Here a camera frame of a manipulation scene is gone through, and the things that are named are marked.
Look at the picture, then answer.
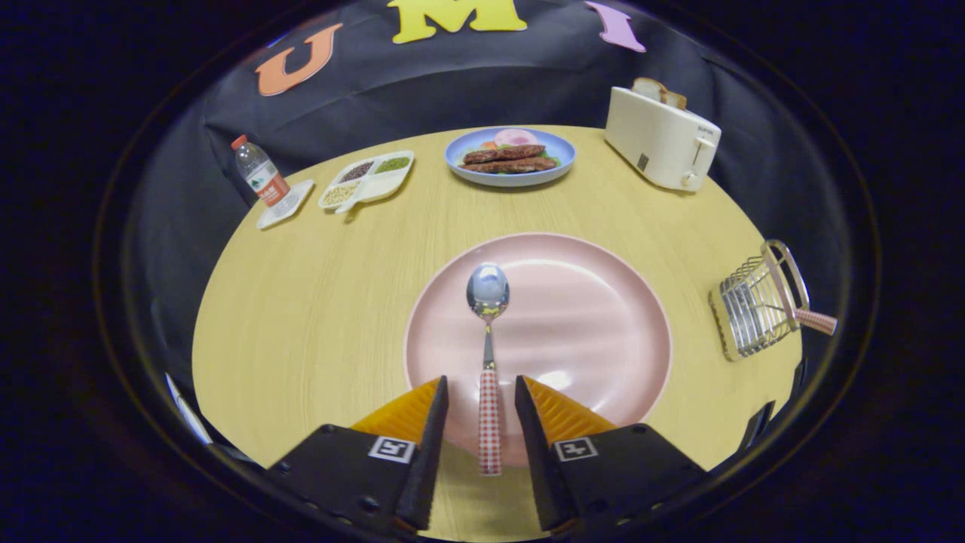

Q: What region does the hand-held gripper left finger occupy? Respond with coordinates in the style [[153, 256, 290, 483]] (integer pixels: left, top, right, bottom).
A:
[[268, 376, 450, 540]]

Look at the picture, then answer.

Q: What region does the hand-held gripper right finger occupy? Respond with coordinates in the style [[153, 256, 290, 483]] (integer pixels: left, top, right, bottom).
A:
[[514, 375, 709, 538]]

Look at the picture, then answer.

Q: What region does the spoon with red checked handle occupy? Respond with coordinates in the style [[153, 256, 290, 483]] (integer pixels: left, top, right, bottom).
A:
[[465, 262, 511, 477]]

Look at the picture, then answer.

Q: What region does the fork with red checked handle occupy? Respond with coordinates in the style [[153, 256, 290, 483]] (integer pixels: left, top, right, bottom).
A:
[[784, 298, 838, 336]]

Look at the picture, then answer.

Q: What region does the pink plate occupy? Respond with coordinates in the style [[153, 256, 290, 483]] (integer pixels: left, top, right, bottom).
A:
[[403, 232, 674, 468]]

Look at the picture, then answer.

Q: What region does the white divided tray with grains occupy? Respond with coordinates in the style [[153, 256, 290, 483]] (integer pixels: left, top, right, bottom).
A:
[[317, 150, 415, 214]]

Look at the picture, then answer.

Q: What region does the white square coaster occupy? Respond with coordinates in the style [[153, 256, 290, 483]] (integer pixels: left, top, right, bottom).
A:
[[256, 179, 315, 230]]

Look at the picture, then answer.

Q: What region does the brown meat strip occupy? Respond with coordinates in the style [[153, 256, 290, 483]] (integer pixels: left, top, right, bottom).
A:
[[461, 145, 547, 165], [461, 157, 559, 175]]

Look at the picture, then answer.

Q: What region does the blue plate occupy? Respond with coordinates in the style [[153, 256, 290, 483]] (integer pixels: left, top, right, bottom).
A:
[[444, 126, 577, 188]]

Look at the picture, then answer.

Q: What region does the clear water bottle red label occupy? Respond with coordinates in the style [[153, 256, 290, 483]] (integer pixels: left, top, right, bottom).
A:
[[231, 134, 291, 207]]

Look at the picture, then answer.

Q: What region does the cream toaster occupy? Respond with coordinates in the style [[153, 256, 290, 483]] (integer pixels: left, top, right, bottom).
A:
[[604, 85, 722, 192]]

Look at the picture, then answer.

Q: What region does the black backdrop cloth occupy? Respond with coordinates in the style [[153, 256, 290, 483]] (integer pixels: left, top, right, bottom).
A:
[[124, 0, 853, 393]]

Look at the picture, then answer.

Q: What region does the black table corner bracket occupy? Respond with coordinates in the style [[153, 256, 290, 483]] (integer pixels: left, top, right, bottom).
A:
[[743, 400, 777, 453]]

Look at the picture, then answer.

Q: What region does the metal wire basket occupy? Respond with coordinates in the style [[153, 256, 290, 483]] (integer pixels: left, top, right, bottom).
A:
[[709, 239, 812, 363]]

